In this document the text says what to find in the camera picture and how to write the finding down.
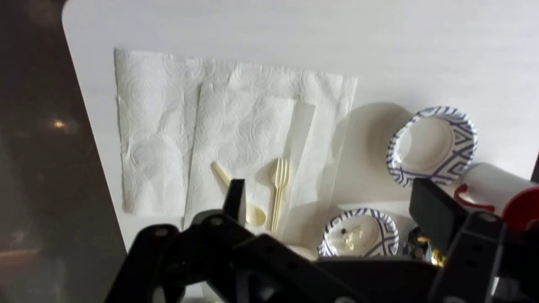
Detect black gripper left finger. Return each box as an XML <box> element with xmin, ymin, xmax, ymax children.
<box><xmin>103</xmin><ymin>177</ymin><xmax>368</xmax><ymax>303</ymax></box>

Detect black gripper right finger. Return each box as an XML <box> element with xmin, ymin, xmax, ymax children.
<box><xmin>408</xmin><ymin>177</ymin><xmax>539</xmax><ymax>303</ymax></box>

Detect blue patterned bowl with popcorn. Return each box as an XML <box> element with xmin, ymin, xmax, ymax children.
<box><xmin>317</xmin><ymin>207</ymin><xmax>403</xmax><ymax>261</ymax></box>

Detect empty blue patterned bowl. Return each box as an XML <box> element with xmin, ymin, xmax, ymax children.
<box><xmin>385</xmin><ymin>105</ymin><xmax>481</xmax><ymax>191</ymax></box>

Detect popcorn pieces in bowl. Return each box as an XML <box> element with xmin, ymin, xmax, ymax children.
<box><xmin>336</xmin><ymin>226</ymin><xmax>368</xmax><ymax>254</ymax></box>

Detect black and gold snack bag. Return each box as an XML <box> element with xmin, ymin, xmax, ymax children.
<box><xmin>415</xmin><ymin>234</ymin><xmax>450</xmax><ymax>270</ymax></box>

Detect red and white mug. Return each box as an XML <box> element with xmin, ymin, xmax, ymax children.
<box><xmin>452</xmin><ymin>160</ymin><xmax>539</xmax><ymax>234</ymax></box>

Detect white embossed paper towel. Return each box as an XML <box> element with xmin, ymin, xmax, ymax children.
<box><xmin>114</xmin><ymin>47</ymin><xmax>206</xmax><ymax>219</ymax></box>
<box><xmin>183</xmin><ymin>59</ymin><xmax>361</xmax><ymax>249</ymax></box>

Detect clear plastic cutlery wrapper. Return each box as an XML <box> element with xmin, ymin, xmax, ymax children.
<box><xmin>279</xmin><ymin>100</ymin><xmax>319</xmax><ymax>234</ymax></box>

